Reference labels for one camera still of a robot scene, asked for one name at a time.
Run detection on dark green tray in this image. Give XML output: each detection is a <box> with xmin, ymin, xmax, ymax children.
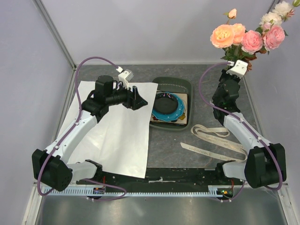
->
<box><xmin>150</xmin><ymin>77</ymin><xmax>193</xmax><ymax>131</ymax></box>

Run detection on wooden puzzle board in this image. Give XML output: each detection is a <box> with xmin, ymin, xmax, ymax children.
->
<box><xmin>150</xmin><ymin>90</ymin><xmax>188</xmax><ymax>126</ymax></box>

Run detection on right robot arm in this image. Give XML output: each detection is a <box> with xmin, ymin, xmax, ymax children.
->
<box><xmin>212</xmin><ymin>69</ymin><xmax>286</xmax><ymax>188</ymax></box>

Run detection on orange flower stem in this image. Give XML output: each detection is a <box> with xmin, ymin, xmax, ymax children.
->
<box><xmin>243</xmin><ymin>53</ymin><xmax>257</xmax><ymax>71</ymax></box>

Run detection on grey cable duct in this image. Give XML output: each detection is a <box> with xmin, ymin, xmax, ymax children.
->
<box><xmin>49</xmin><ymin>185</ymin><xmax>233</xmax><ymax>197</ymax></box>

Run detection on left aluminium frame post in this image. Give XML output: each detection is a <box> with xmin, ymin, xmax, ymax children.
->
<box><xmin>33</xmin><ymin>0</ymin><xmax>76</xmax><ymax>70</ymax></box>

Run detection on pink flower stems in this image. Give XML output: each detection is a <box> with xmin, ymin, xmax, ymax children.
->
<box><xmin>241</xmin><ymin>22</ymin><xmax>286</xmax><ymax>61</ymax></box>

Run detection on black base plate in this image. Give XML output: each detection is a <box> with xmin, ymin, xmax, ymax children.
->
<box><xmin>92</xmin><ymin>168</ymin><xmax>242</xmax><ymax>193</ymax></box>

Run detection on pink flower stem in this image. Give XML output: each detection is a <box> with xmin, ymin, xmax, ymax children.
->
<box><xmin>223</xmin><ymin>8</ymin><xmax>237</xmax><ymax>25</ymax></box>
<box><xmin>210</xmin><ymin>23</ymin><xmax>246</xmax><ymax>61</ymax></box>

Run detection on cream ribbon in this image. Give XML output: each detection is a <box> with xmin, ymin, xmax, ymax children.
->
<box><xmin>180</xmin><ymin>124</ymin><xmax>248</xmax><ymax>163</ymax></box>

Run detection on blue plate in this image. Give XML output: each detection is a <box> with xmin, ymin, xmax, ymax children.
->
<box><xmin>152</xmin><ymin>92</ymin><xmax>186</xmax><ymax>122</ymax></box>

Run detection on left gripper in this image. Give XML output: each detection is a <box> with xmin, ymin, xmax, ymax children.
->
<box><xmin>106</xmin><ymin>81</ymin><xmax>148</xmax><ymax>111</ymax></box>

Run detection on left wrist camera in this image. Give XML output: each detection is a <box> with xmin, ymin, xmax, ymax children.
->
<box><xmin>116</xmin><ymin>66</ymin><xmax>134</xmax><ymax>90</ymax></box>

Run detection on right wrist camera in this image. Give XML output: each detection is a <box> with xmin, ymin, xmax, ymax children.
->
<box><xmin>227</xmin><ymin>60</ymin><xmax>248</xmax><ymax>78</ymax></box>

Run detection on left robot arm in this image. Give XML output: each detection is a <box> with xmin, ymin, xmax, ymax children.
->
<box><xmin>32</xmin><ymin>70</ymin><xmax>148</xmax><ymax>191</ymax></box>

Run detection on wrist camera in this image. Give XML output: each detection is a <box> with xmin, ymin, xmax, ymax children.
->
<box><xmin>227</xmin><ymin>60</ymin><xmax>248</xmax><ymax>78</ymax></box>
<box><xmin>116</xmin><ymin>66</ymin><xmax>134</xmax><ymax>90</ymax></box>

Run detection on white flower stem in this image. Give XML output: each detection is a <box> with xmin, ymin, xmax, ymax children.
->
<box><xmin>259</xmin><ymin>1</ymin><xmax>298</xmax><ymax>26</ymax></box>

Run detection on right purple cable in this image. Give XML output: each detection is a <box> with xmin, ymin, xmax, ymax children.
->
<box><xmin>198</xmin><ymin>62</ymin><xmax>283</xmax><ymax>203</ymax></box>

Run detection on white wrapping paper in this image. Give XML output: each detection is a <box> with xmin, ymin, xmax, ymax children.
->
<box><xmin>68</xmin><ymin>82</ymin><xmax>158</xmax><ymax>178</ymax></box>

